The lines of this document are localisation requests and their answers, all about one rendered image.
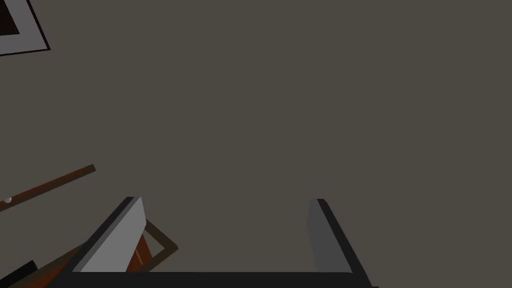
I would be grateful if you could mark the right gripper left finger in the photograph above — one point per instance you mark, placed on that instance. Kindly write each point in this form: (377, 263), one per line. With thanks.
(114, 240)

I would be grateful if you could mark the brown wooden furniture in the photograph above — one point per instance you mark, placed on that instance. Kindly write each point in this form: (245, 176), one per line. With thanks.
(154, 246)

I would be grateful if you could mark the brown wooden shelf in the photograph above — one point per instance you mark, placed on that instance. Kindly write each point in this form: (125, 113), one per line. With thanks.
(52, 184)

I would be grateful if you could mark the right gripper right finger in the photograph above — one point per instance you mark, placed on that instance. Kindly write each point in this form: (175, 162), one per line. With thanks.
(330, 244)

